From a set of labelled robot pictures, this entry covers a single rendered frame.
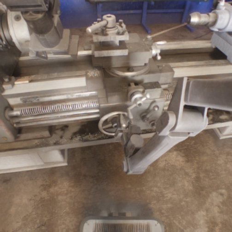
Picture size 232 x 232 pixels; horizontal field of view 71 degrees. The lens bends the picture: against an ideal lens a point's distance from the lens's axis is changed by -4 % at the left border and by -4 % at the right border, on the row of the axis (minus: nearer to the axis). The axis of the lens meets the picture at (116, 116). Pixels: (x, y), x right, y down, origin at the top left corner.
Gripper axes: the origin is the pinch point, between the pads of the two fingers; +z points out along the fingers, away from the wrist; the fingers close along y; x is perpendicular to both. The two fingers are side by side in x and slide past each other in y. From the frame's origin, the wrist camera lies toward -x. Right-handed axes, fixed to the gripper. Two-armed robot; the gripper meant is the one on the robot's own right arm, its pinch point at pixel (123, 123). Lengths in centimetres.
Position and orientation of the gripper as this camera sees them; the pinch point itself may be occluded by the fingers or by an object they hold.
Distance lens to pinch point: 87.9
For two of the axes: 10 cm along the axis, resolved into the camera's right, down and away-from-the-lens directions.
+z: -1.6, -7.4, 6.6
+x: -2.9, 6.7, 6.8
